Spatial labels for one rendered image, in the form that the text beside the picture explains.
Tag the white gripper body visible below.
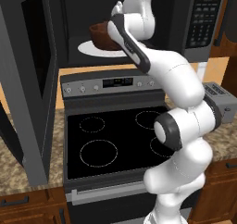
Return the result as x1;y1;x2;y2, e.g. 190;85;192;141
110;0;125;18

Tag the dark brown bowl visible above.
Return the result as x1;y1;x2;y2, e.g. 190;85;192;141
89;20;125;52

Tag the white microwave turntable plate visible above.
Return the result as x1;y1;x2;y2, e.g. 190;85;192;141
77;40;150;58

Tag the dark grey microwave oven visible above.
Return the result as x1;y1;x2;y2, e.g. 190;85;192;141
45;0;230;68

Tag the dark grey microwave door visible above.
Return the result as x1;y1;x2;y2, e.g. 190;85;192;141
0;0;59;188

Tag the brown wooden cupboard door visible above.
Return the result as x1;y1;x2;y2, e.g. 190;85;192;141
0;205;69;224

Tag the black and steel stove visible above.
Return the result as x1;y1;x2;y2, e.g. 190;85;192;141
59;68;202;224

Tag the grey toaster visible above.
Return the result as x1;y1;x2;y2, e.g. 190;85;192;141
202;81;237;124

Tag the brown wooden drawer front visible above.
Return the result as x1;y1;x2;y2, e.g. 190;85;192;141
0;186;67;207
206;157;237;177

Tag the brown wooden wall cupboard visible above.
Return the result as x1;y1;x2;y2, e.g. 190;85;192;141
209;0;237;98

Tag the steel oven door handle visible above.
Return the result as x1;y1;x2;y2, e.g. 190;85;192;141
69;180;150;205

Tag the black cupboard door handle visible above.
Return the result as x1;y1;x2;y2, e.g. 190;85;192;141
58;208;67;224

